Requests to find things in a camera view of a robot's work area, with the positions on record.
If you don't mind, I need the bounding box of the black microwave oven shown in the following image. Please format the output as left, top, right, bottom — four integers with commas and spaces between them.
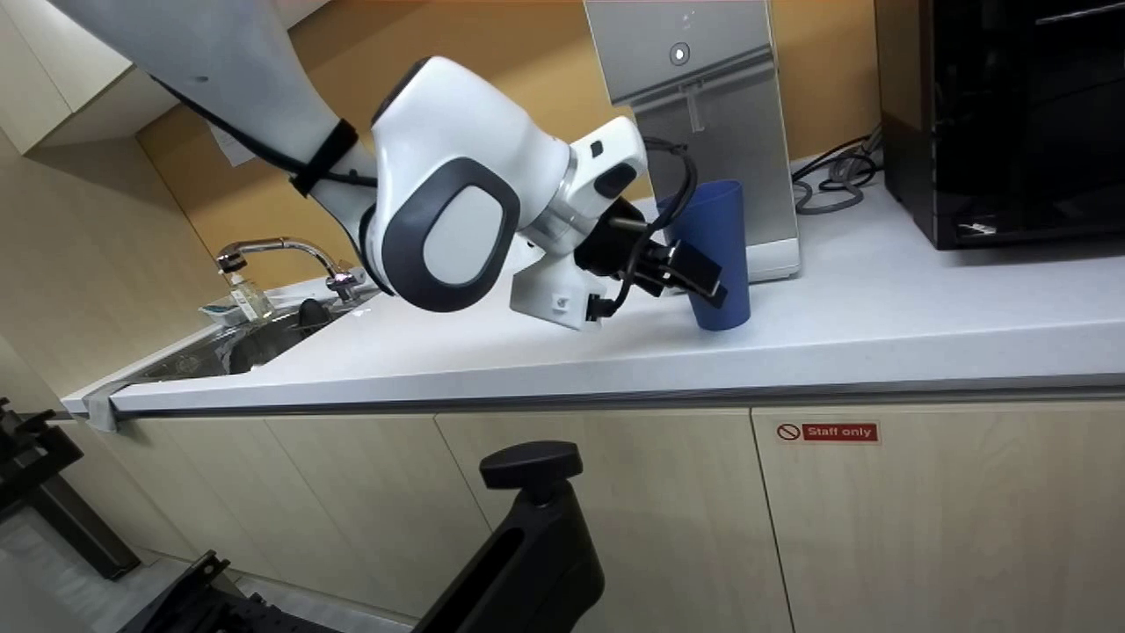
874, 0, 1125, 251

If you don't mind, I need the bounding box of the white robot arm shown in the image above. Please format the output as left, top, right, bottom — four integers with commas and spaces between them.
49, 0, 729, 331

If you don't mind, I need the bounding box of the red warning sticker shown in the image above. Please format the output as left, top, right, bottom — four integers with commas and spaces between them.
774, 423, 881, 444

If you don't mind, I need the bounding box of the black coiled power cable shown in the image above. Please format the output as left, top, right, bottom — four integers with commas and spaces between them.
792, 133, 888, 217

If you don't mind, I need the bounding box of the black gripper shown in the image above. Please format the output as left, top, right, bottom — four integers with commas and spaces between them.
574, 200, 724, 307

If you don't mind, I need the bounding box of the black stand at left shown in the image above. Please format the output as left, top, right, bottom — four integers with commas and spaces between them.
0, 398, 140, 579

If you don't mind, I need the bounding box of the beige cabinet door right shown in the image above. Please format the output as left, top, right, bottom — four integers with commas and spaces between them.
754, 399, 1125, 633

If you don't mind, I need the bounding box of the beige cabinet door left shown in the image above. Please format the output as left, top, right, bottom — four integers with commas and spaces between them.
436, 409, 794, 633

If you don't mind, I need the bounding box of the beige cabinet door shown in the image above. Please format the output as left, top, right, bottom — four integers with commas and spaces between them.
754, 399, 1125, 633
436, 409, 794, 633

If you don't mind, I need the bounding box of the white water dispenser appliance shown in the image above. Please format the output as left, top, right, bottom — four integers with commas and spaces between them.
583, 0, 803, 280

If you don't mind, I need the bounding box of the blue cup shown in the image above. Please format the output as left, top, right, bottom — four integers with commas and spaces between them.
665, 179, 748, 331

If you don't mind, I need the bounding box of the chrome kitchen faucet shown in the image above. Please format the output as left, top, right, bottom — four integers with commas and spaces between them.
214, 237, 358, 300

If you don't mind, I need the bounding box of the clear glass at sink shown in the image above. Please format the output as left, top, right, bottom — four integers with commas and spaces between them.
229, 271, 270, 323

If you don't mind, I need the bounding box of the beige upper wall cabinet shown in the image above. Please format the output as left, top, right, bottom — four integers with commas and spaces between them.
0, 0, 337, 157

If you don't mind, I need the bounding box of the stainless steel sink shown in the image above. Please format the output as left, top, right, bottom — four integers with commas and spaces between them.
145, 307, 356, 382

